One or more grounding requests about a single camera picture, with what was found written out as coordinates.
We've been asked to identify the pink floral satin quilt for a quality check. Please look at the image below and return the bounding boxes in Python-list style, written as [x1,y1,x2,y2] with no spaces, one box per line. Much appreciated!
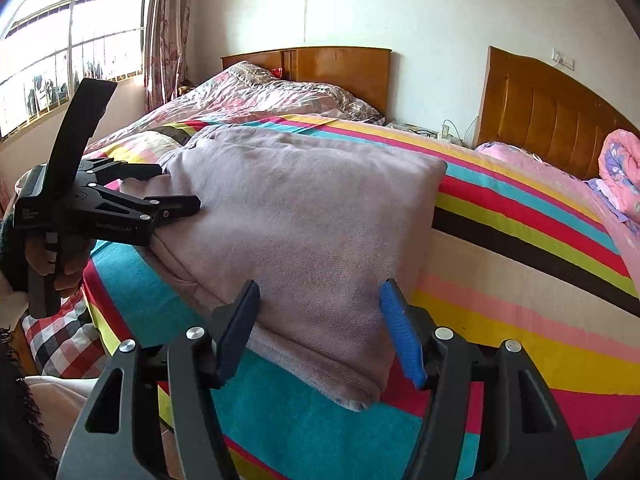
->
[85,61,386,156]

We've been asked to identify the panelled wooden headboard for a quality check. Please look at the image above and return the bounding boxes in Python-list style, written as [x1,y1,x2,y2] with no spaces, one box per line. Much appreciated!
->
[475,46,640,181]

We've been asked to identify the person's left hand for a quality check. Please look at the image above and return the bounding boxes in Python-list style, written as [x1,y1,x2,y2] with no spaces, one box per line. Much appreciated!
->
[24,234,96,301]

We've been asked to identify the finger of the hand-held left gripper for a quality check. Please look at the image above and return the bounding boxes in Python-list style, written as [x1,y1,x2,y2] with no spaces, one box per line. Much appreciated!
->
[77,157,165,184]
[100,185,202,225]

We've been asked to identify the barred window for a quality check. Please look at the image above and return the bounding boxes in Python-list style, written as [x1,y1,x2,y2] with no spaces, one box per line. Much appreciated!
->
[0,0,153,141]

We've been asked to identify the hanging wall cable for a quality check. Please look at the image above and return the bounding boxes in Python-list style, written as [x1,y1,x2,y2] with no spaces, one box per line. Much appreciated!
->
[269,0,315,46]

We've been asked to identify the nightstand with floral cover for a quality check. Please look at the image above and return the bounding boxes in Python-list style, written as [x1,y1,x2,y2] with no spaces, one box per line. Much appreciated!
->
[385,120,471,148]

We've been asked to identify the purple floral pillow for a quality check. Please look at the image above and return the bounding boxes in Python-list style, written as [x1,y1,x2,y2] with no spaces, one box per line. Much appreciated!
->
[585,177,631,223]

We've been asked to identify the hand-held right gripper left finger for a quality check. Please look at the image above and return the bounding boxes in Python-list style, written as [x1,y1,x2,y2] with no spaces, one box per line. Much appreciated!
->
[55,280,262,480]

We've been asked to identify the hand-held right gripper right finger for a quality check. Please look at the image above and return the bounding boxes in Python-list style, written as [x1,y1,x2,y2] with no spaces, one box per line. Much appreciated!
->
[378,278,588,480]

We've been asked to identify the person's pink clothing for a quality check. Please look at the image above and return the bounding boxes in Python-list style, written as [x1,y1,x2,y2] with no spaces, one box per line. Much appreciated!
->
[22,374,93,461]

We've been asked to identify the striped colourful blanket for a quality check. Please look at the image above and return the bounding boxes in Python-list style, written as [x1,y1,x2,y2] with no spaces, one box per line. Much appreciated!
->
[82,112,640,480]

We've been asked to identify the lavender pants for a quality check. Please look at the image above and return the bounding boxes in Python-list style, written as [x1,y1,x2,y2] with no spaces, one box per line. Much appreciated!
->
[150,125,448,413]

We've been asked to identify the person's black fringed garment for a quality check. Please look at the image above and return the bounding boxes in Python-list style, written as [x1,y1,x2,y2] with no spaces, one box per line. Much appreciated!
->
[0,327,58,480]

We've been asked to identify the white cable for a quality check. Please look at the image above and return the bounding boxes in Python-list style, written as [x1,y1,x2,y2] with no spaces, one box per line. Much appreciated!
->
[442,116,482,145]

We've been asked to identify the rolled pink floral quilt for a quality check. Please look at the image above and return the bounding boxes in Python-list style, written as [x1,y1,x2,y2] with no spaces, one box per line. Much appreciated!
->
[597,128,640,221]

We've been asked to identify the plaid bed sheet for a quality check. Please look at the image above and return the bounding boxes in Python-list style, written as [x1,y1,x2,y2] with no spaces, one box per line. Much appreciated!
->
[20,290,108,378]

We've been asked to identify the pink patterned curtain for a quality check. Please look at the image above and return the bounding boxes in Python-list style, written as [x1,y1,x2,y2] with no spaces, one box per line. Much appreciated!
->
[142,0,193,113]

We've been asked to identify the plain wooden headboard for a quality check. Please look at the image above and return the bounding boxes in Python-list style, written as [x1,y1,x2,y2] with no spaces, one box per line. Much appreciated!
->
[221,46,393,113]

